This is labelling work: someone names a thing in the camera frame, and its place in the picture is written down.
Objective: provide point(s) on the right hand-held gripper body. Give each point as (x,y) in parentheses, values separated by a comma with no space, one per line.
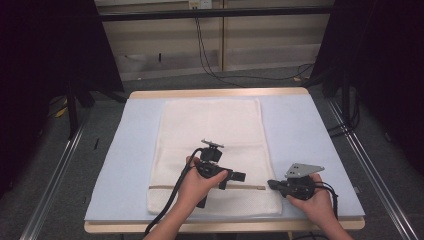
(301,188)

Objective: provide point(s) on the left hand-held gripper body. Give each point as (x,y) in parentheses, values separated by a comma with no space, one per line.
(210,168)

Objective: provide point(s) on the white cloth towel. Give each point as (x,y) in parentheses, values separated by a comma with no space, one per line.
(210,123)

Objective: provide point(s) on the person's right hand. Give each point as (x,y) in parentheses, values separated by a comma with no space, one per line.
(318,208)

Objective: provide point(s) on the person's left hand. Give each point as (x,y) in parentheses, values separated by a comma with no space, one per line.
(193,193)

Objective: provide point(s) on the light blue table mat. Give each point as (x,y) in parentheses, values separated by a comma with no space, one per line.
(130,160)

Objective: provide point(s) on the wooden table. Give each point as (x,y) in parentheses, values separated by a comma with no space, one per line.
(266,91)

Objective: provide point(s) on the dark curtain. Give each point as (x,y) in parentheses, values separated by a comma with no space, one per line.
(50,50)
(383,66)

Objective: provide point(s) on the black metal stand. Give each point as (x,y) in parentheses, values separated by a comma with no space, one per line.
(71,113)

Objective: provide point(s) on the black horizontal bar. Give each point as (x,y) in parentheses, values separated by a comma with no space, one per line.
(216,13)

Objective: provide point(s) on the yellow tape piece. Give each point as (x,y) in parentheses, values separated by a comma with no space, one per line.
(61,112)

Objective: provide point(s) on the metal floor rail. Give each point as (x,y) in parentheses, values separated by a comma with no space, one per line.
(53,186)
(376,180)

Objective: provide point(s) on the white wall outlet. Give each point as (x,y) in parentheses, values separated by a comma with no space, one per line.
(200,4)

